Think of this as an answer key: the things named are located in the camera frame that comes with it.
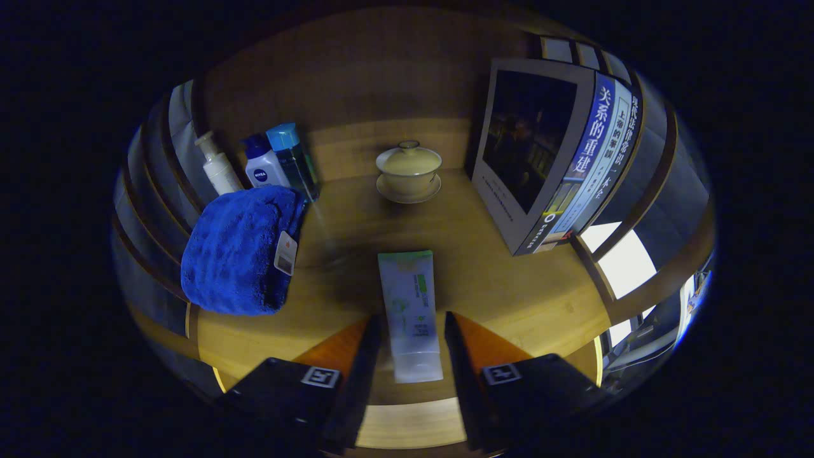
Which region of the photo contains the white green tube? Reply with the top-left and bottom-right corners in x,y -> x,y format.
378,250 -> 444,384

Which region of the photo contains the beige saucer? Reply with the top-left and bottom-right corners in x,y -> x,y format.
376,173 -> 442,205

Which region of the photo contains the beige lidded tea cup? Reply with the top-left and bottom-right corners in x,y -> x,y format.
375,141 -> 443,197

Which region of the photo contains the blue spine book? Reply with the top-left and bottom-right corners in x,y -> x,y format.
515,72 -> 617,256

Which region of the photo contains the white pump bottle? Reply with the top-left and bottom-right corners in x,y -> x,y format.
194,130 -> 244,196

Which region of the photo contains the white bottle with blue cap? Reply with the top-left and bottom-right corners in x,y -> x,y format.
242,134 -> 292,189

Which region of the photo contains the wooden cabinet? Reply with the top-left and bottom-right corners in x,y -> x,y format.
111,6 -> 716,408

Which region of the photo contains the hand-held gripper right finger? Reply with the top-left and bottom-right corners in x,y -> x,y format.
444,310 -> 614,454

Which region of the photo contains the teal bottle with blue cap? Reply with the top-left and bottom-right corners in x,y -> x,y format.
266,123 -> 321,203

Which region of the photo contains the blue folded towel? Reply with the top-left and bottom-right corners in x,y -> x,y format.
181,185 -> 307,317

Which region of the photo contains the grey book with dark cover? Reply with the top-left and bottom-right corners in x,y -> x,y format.
471,59 -> 597,256

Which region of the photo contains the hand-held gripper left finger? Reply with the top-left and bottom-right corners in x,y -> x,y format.
216,315 -> 382,455

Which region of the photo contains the wooden countertop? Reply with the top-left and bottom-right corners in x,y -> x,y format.
191,169 -> 611,408

